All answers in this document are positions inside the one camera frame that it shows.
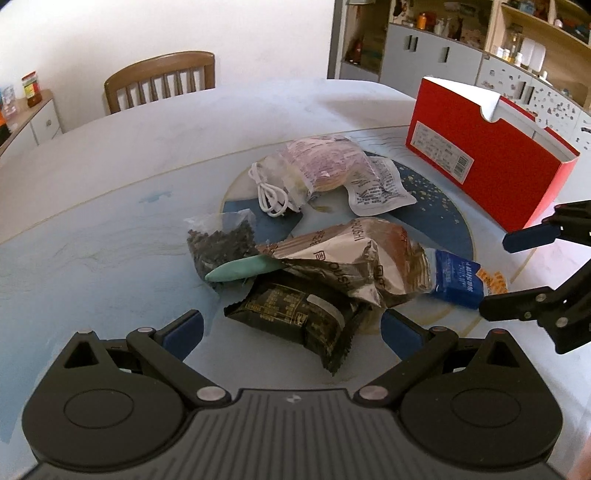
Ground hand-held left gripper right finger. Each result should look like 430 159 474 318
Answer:
355 308 528 408

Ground shelf cabinet with grey doors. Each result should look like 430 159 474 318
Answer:
328 0 591 153

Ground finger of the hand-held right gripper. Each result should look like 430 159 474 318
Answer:
502 199 591 253
479 265 591 355

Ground red cardboard box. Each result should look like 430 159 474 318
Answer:
405 76 581 233

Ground marble desktop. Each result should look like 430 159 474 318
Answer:
0 76 591 480

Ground orange sachet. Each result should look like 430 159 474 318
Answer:
478 270 509 296

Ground black snack packet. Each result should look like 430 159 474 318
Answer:
224 272 370 376

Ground white foil snack packet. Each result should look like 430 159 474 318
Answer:
344 157 417 217

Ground brown silver snack packet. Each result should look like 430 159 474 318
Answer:
255 218 437 309

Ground clear bag of dark pieces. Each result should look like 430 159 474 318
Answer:
185 209 259 291

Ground red jar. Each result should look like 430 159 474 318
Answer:
21 71 42 108

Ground purple print bread packet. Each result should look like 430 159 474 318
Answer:
276 137 375 197

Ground white cable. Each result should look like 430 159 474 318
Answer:
248 161 291 217

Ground wooden chair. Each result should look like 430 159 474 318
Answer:
103 51 216 115

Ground blue small packet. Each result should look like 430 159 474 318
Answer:
427 248 484 309

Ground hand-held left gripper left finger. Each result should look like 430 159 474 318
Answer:
60 310 232 409

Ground white sideboard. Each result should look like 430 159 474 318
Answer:
0 89 63 158

